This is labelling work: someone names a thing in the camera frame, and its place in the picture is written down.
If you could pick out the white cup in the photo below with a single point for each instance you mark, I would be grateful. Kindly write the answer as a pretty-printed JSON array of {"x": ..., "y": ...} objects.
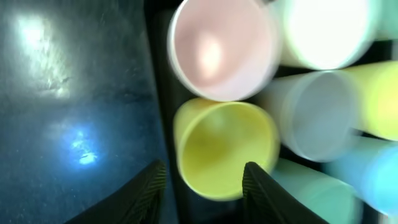
[{"x": 326, "y": 31}]

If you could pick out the blue cup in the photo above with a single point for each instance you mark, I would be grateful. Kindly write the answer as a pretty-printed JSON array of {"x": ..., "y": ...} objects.
[{"x": 376, "y": 177}]

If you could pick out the yellow cup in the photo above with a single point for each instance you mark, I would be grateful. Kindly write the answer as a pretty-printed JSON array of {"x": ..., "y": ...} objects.
[
  {"x": 217, "y": 146},
  {"x": 379, "y": 99}
]

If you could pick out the black tray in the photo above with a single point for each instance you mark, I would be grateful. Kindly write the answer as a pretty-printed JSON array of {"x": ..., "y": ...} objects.
[{"x": 161, "y": 77}]

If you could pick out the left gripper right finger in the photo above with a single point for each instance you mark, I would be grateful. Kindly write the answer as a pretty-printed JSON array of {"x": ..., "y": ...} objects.
[{"x": 264, "y": 202}]

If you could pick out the grey cup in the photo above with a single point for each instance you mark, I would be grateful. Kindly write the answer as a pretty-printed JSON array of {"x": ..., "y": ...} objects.
[{"x": 317, "y": 115}]

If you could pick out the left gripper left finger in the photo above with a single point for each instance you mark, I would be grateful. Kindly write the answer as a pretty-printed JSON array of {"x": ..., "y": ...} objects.
[{"x": 140, "y": 199}]

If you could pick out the green cup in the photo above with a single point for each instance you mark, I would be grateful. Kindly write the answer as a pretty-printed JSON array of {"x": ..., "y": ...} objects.
[
  {"x": 314, "y": 196},
  {"x": 390, "y": 18}
]

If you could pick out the pink cup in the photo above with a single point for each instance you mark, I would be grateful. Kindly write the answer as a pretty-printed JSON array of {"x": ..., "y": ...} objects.
[{"x": 217, "y": 53}]

